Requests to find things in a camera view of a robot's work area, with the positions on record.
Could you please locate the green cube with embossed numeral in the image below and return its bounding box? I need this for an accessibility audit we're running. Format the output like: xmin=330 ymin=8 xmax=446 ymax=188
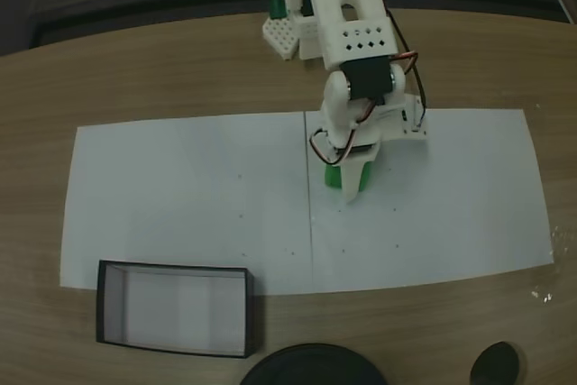
xmin=324 ymin=160 xmax=373 ymax=191

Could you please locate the dark open cardboard box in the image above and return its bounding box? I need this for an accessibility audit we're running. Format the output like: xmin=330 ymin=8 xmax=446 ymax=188
xmin=95 ymin=259 xmax=261 ymax=361

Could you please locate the white paper sheet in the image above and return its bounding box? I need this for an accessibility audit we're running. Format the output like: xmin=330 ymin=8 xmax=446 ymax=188
xmin=60 ymin=111 xmax=315 ymax=297
xmin=305 ymin=107 xmax=555 ymax=294

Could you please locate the large black round object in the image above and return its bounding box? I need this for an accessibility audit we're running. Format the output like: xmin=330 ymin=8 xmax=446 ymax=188
xmin=238 ymin=343 xmax=389 ymax=385

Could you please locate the small black oval object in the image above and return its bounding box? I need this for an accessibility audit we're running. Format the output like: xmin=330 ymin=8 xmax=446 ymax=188
xmin=469 ymin=340 xmax=522 ymax=385

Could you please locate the dark grey curved ledge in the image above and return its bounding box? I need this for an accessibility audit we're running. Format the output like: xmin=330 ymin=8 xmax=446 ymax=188
xmin=26 ymin=0 xmax=577 ymax=51

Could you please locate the red black servo cable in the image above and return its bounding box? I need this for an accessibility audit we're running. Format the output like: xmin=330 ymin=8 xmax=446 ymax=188
xmin=307 ymin=100 xmax=384 ymax=166

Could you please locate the white camera bracket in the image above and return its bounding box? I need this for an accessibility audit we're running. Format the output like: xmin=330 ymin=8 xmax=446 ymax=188
xmin=379 ymin=91 xmax=430 ymax=141

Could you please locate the black camera cable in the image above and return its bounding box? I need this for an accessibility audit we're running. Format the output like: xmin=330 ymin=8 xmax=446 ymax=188
xmin=385 ymin=8 xmax=428 ymax=130

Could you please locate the white perforated base plate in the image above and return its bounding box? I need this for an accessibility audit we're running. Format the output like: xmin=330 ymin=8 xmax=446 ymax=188
xmin=261 ymin=14 xmax=302 ymax=62

